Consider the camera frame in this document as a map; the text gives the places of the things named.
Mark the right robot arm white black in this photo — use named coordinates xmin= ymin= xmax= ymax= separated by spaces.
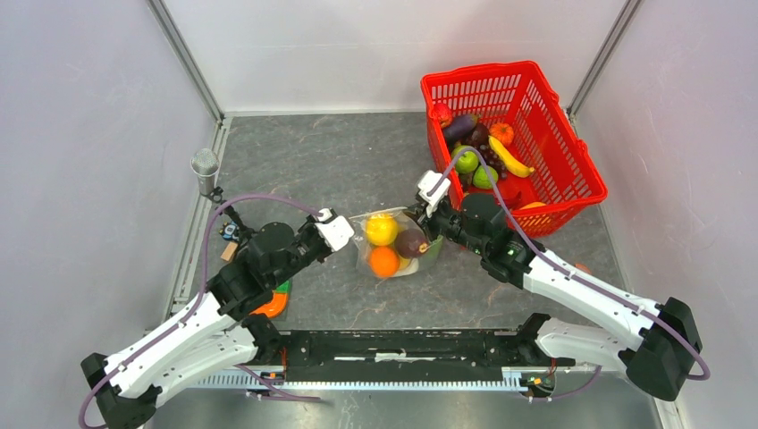
xmin=411 ymin=190 xmax=703 ymax=401

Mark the purple eggplant top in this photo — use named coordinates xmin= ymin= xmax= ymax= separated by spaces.
xmin=442 ymin=114 xmax=479 ymax=143

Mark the green apple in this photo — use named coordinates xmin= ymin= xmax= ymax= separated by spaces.
xmin=451 ymin=146 xmax=479 ymax=174

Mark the red apple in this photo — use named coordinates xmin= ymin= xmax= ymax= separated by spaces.
xmin=430 ymin=102 xmax=453 ymax=129

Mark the orange tangerine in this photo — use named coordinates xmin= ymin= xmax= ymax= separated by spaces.
xmin=368 ymin=246 xmax=400 ymax=278

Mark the grey microphone on stand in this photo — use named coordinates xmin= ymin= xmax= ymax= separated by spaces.
xmin=190 ymin=148 xmax=253 ymax=243

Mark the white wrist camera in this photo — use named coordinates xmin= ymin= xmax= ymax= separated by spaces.
xmin=316 ymin=208 xmax=355 ymax=252
xmin=417 ymin=170 xmax=451 ymax=217

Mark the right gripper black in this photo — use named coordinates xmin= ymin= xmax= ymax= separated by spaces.
xmin=405 ymin=195 xmax=487 ymax=257

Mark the yellow lemon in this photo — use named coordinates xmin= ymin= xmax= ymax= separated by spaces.
xmin=365 ymin=214 xmax=400 ymax=247

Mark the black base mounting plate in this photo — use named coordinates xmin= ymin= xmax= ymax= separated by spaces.
xmin=248 ymin=329 xmax=574 ymax=383

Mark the green small block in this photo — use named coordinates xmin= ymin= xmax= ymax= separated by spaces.
xmin=275 ymin=281 xmax=291 ymax=294

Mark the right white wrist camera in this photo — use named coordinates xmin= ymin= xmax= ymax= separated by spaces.
xmin=417 ymin=170 xmax=451 ymax=217

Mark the yellow banana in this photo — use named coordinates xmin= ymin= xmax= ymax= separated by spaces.
xmin=488 ymin=136 xmax=535 ymax=178

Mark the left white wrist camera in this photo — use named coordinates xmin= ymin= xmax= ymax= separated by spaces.
xmin=316 ymin=208 xmax=355 ymax=252

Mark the clear dotted zip top bag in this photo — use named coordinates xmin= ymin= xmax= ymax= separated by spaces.
xmin=349 ymin=207 xmax=442 ymax=280

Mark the small orange object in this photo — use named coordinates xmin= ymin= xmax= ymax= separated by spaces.
xmin=575 ymin=264 xmax=592 ymax=274

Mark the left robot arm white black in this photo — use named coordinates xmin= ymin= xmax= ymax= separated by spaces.
xmin=81 ymin=209 xmax=354 ymax=428

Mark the orange letter e toy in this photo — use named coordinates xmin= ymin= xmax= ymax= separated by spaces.
xmin=252 ymin=289 xmax=291 ymax=319

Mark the dark red plum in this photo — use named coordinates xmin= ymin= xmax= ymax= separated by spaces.
xmin=393 ymin=229 xmax=430 ymax=259

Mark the dark purple grape bunch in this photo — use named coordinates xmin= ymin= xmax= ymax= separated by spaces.
xmin=478 ymin=145 xmax=509 ymax=180

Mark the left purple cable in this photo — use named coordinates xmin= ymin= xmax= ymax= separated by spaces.
xmin=78 ymin=194 xmax=327 ymax=429

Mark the yellow orange mango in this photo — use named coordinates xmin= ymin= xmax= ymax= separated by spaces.
xmin=518 ymin=201 xmax=546 ymax=210

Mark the red plastic basket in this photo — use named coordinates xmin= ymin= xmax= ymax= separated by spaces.
xmin=420 ymin=61 xmax=608 ymax=238

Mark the orange pumpkin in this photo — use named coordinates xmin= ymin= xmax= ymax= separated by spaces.
xmin=489 ymin=122 xmax=515 ymax=147

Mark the green wrinkled cabbage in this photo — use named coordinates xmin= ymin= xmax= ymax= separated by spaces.
xmin=471 ymin=165 xmax=500 ymax=190

